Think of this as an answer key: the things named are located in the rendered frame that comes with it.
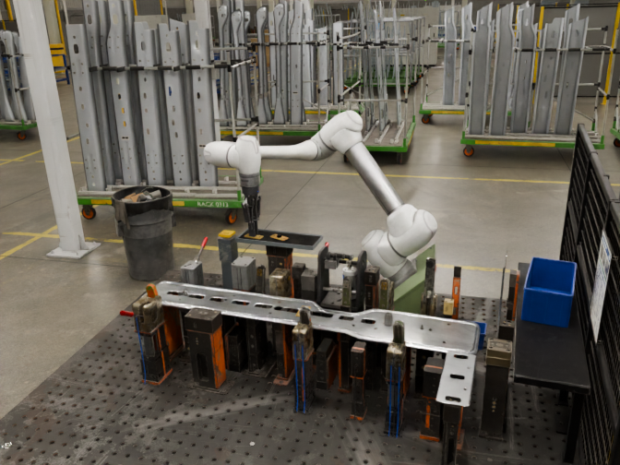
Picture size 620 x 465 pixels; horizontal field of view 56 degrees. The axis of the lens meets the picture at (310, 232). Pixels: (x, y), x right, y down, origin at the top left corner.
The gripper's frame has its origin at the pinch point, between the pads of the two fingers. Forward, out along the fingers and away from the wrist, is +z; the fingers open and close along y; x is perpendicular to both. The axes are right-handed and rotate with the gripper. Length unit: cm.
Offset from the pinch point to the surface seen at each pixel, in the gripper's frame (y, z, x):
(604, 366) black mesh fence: 46, 4, 144
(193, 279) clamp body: 22.4, 18.9, -18.6
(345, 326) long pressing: 31, 20, 58
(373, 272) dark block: 6, 8, 60
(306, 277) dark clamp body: 12.3, 12.7, 32.8
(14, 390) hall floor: 26, 120, -163
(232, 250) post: 2.9, 11.5, -10.5
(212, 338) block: 52, 25, 12
